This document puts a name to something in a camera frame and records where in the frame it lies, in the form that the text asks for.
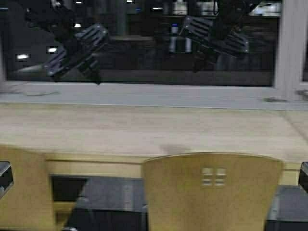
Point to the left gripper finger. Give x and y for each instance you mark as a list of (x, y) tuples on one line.
[(89, 69)]

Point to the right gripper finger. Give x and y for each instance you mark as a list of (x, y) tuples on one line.
[(201, 58)]

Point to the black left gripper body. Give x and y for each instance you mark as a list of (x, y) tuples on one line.
[(71, 54)]

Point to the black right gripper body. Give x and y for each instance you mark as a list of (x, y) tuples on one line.
[(219, 33)]

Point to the yellow wooden chair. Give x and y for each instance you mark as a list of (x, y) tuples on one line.
[(28, 205), (210, 191)]

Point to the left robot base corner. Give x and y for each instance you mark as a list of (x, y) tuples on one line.
[(6, 177)]

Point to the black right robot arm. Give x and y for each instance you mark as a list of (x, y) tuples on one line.
[(235, 7)]

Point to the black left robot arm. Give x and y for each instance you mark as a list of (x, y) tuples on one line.
[(53, 17)]

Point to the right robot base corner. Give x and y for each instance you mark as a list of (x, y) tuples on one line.
[(303, 176)]

